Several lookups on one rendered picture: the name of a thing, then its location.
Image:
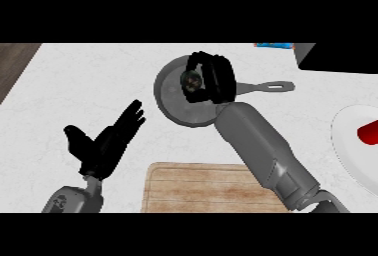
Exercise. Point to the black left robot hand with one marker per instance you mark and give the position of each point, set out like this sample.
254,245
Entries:
106,143

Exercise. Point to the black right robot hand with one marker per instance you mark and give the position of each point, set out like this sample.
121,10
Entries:
216,80

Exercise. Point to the dark eggplant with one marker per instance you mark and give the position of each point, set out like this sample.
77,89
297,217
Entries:
192,80

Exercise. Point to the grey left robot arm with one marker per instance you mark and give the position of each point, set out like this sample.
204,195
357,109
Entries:
74,198

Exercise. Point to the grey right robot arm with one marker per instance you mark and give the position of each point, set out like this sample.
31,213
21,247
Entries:
267,153

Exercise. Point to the grey frying pan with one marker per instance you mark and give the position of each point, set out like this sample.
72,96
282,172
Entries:
171,96

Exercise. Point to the wooden cutting board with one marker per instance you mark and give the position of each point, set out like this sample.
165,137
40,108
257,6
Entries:
201,190

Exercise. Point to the blue packet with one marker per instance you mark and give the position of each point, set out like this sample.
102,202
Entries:
273,45

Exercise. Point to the black appliance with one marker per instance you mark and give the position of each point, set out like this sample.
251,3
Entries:
340,56

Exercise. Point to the white plate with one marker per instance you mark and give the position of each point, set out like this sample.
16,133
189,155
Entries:
351,140

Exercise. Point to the red vegetable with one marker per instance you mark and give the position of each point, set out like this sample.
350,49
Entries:
369,133

